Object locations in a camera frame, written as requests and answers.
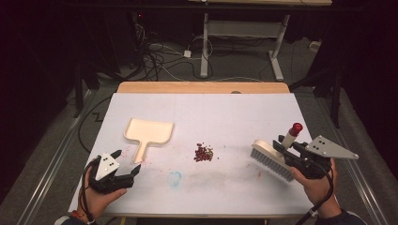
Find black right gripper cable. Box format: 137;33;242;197
295;160;334;225

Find white brush with red-tipped handle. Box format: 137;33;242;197
250;122;304;183

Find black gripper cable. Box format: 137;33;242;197
295;160;334;225
79;158;100;225

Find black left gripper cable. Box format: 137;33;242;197
79;158;100;225

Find tangle of floor cables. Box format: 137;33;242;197
130;12;217;83

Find person's right hand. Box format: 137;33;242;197
288;157;341;218

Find pile of red beans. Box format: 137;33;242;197
192;142;215;163

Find white power strip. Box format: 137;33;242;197
308;40;323;53

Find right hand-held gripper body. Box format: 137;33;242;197
292;134;360;180

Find cream dustpan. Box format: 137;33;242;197
123;117;176;165

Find wooden table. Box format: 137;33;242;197
115;81;291;95

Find red bracelet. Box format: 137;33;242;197
71;210;89;221

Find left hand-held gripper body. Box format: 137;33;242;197
88;152;136;195

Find person's left hand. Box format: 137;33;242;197
82;165;128;220

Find white sheet table cover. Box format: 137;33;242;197
68;92;315;217

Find white-legged desk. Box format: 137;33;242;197
187;0;333;83

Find metal floor rail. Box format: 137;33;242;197
315;97;389;225
17;88;95;225

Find black metal stand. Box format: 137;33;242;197
289;37;344;129

